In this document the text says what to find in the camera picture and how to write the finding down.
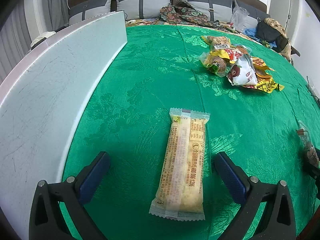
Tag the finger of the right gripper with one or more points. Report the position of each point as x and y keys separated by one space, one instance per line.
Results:
x=311 y=165

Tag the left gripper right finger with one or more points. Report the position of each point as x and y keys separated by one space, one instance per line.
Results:
x=278 y=218

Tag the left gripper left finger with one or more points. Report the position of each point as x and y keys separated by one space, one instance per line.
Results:
x=46 y=219

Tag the clear sausage snack bag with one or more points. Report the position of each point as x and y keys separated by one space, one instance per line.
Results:
x=304 y=136

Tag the large yellow snack bag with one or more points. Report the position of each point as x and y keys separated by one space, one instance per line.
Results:
x=265 y=81

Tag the pale yellow snack bar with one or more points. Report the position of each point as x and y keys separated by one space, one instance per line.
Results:
x=180 y=192

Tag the yellow red snack bag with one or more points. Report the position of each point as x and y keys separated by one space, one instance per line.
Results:
x=230 y=54

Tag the white cardboard box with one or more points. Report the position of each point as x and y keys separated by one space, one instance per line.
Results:
x=42 y=101

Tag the white red snack packet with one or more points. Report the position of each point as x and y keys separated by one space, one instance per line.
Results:
x=242 y=73

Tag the green brown snack packet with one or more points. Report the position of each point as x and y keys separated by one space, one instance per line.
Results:
x=214 y=64

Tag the black bag with scarf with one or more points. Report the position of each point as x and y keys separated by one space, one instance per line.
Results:
x=271 y=31

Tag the peanut snack bag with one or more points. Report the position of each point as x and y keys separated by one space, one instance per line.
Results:
x=217 y=42

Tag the grey pillow far right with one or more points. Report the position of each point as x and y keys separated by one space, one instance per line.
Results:
x=254 y=17

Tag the grey pillow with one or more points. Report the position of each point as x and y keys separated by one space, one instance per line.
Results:
x=88 y=9
x=254 y=17
x=141 y=9
x=215 y=10

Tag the clear plastic bag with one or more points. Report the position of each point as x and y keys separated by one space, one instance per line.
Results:
x=238 y=18

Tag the green bedspread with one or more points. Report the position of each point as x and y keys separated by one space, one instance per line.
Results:
x=128 y=117

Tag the white cloth on pile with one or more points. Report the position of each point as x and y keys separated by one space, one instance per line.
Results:
x=42 y=37

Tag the floral cloth bundle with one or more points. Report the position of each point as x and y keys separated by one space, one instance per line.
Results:
x=184 y=13

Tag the floral bedsheet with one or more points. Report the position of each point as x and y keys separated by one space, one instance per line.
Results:
x=157 y=21

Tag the grey pillow far left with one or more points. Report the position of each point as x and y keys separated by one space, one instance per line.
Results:
x=88 y=9

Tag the grey curtain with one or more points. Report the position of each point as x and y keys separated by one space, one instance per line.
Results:
x=55 y=14

